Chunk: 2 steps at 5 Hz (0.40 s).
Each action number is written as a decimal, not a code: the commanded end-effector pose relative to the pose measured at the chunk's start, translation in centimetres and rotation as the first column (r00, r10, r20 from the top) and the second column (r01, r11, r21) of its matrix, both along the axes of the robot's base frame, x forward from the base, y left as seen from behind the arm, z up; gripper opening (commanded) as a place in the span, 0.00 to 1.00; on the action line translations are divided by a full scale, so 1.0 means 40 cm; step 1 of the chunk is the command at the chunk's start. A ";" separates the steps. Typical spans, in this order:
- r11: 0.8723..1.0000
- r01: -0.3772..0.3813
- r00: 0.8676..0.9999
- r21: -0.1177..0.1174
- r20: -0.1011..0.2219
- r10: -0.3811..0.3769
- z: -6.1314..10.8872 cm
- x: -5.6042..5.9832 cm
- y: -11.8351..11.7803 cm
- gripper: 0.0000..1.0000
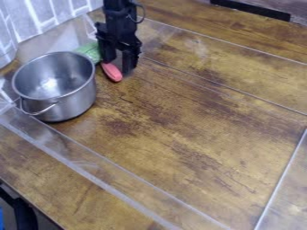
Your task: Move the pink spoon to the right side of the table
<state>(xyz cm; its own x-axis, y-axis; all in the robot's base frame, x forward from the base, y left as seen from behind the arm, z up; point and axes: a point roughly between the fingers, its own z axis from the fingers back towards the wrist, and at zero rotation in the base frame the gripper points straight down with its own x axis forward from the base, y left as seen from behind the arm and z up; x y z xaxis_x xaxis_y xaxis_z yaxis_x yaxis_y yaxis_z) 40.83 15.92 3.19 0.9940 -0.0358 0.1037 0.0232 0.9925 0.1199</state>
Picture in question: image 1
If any black bar at back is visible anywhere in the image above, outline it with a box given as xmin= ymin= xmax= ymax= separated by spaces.
xmin=210 ymin=0 xmax=291 ymax=22

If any green bumpy toy vegetable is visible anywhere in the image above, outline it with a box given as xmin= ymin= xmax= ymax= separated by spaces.
xmin=75 ymin=42 xmax=100 ymax=64

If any clear acrylic table barrier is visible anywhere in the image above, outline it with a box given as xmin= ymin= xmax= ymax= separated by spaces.
xmin=0 ymin=20 xmax=307 ymax=230

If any pink spoon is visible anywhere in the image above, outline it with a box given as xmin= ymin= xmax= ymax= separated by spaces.
xmin=100 ymin=63 xmax=123 ymax=83

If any stainless steel pot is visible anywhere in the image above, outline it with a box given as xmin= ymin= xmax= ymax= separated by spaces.
xmin=12 ymin=51 xmax=96 ymax=122

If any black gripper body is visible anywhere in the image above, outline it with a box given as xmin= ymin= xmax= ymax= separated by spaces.
xmin=94 ymin=0 xmax=144 ymax=57

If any white patterned curtain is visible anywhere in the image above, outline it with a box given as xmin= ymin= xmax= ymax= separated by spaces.
xmin=0 ymin=0 xmax=103 ymax=69

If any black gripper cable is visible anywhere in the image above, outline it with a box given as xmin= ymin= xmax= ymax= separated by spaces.
xmin=124 ymin=1 xmax=147 ymax=24

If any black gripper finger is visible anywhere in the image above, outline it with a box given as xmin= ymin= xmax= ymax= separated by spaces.
xmin=123 ymin=49 xmax=139 ymax=75
xmin=99 ymin=40 xmax=116 ymax=64

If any black table leg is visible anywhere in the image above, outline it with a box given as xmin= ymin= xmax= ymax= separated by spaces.
xmin=0 ymin=187 xmax=39 ymax=230

